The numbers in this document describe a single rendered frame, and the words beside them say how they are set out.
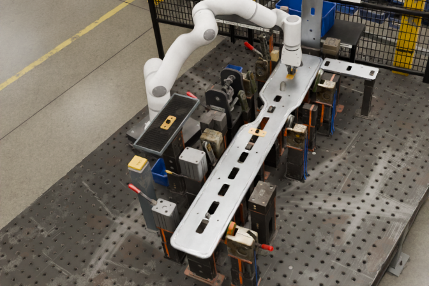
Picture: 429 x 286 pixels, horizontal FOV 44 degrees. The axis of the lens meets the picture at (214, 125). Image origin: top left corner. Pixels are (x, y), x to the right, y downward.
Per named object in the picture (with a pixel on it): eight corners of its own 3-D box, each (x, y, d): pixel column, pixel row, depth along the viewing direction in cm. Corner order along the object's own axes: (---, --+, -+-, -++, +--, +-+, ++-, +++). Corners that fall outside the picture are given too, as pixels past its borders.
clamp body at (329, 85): (331, 140, 284) (335, 91, 260) (309, 135, 289) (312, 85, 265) (336, 129, 290) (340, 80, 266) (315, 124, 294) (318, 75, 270)
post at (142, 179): (158, 234, 250) (140, 173, 219) (144, 229, 253) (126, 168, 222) (166, 222, 255) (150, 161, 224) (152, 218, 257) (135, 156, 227)
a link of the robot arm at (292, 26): (281, 37, 268) (286, 47, 261) (281, 15, 259) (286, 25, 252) (297, 34, 269) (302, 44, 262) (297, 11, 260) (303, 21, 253)
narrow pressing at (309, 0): (320, 49, 293) (323, -5, 270) (300, 45, 298) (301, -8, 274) (320, 48, 294) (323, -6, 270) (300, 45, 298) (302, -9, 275)
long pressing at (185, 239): (214, 263, 203) (214, 262, 202) (164, 244, 211) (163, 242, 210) (325, 59, 289) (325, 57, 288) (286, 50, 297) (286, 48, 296)
